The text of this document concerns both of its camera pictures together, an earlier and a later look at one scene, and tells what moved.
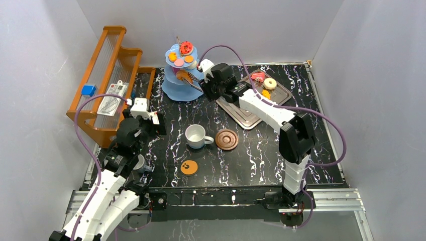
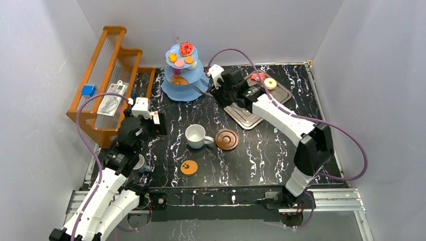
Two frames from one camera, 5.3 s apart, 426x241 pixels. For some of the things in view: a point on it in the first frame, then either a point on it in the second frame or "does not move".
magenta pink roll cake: (175, 70) does not move
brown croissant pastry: (183, 74) to (179, 80)
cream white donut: (193, 66) does not move
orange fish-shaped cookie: (172, 56) does not move
